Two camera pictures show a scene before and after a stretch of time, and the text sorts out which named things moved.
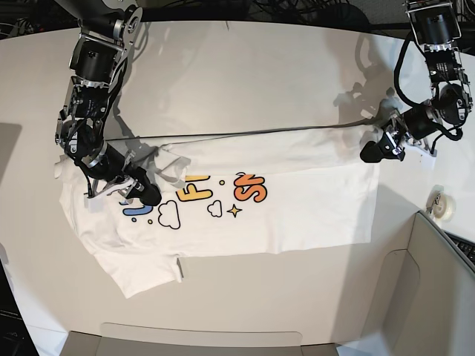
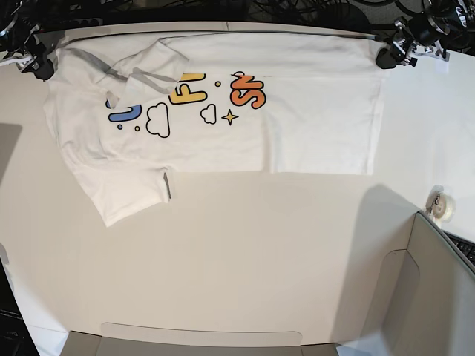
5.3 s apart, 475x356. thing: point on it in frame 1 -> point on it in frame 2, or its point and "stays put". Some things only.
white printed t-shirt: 226,193 -> 123,109
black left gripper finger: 150,195 -> 46,69
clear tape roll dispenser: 440,204 stays put
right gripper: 415,124 -> 420,35
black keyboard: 467,247 stays put
